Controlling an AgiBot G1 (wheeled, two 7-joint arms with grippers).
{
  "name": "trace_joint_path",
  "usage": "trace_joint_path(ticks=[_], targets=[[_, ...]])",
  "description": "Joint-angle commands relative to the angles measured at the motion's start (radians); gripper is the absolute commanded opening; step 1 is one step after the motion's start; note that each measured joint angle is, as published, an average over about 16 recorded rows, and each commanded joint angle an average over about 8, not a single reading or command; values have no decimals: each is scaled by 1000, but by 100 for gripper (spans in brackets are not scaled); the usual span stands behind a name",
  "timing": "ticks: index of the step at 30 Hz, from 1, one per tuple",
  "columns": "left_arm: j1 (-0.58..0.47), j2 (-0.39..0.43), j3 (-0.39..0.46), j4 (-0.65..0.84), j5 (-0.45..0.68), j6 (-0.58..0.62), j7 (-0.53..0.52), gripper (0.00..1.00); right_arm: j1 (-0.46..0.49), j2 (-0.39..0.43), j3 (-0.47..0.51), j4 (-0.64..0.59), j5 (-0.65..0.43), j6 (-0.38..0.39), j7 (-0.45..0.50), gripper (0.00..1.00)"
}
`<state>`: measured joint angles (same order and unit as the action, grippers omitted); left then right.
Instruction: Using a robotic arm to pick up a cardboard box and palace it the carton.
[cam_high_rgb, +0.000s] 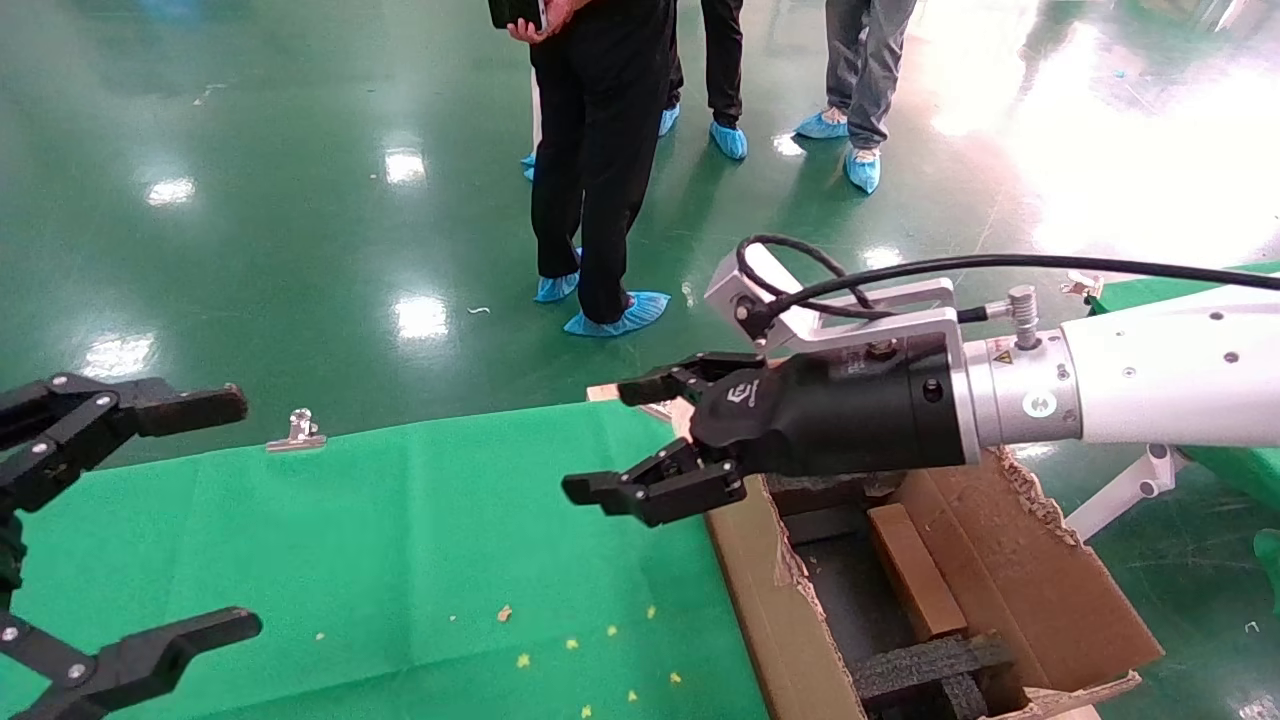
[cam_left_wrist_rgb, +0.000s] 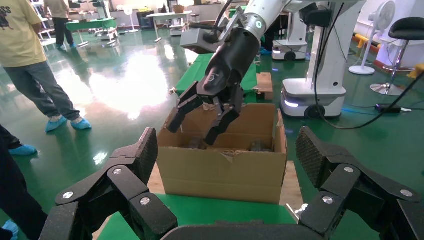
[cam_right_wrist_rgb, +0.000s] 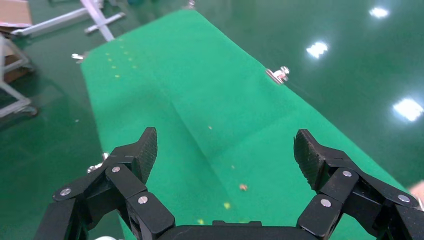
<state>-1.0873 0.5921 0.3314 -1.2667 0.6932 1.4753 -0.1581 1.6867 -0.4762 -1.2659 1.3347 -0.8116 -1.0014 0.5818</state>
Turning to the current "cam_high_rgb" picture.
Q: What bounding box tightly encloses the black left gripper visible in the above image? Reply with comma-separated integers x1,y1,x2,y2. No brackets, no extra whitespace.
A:
0,375,263,720

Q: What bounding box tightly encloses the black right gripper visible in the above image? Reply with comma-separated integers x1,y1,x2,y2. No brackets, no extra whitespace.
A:
560,332,981,529

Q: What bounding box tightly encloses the brown cardboard box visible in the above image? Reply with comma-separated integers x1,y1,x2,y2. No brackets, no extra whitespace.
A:
867,502,969,643

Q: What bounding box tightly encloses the large open brown carton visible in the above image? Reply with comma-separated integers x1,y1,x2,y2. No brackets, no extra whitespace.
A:
700,445,1166,720

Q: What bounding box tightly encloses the bare person hand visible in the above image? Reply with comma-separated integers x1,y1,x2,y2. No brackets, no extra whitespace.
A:
508,0,579,46

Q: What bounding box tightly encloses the black foam block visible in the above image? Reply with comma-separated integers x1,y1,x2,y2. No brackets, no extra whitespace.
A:
765,470,906,518
850,632,1016,720

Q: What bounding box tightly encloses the green tablecloth with crumbs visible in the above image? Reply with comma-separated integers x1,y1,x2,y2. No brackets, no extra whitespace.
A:
0,400,771,720

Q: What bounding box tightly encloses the person in black clothes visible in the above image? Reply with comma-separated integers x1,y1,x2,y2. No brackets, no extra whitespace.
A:
508,0,673,339

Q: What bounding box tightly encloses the person in white trousers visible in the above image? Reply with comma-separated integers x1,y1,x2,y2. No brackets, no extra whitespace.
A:
518,68,543,183

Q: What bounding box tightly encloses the person with beige shirt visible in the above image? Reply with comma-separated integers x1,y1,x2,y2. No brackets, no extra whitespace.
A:
658,0,749,161

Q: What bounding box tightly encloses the person in yellow shirt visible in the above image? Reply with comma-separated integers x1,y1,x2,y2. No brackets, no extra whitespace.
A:
795,0,918,196

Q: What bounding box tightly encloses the plain green tablecloth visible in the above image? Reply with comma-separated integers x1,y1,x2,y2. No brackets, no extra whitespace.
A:
1088,262,1280,611

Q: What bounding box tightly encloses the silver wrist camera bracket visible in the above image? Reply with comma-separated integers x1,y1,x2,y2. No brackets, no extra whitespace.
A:
703,243,1041,353

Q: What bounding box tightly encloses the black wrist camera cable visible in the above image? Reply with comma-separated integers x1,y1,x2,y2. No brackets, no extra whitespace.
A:
735,233,1280,326

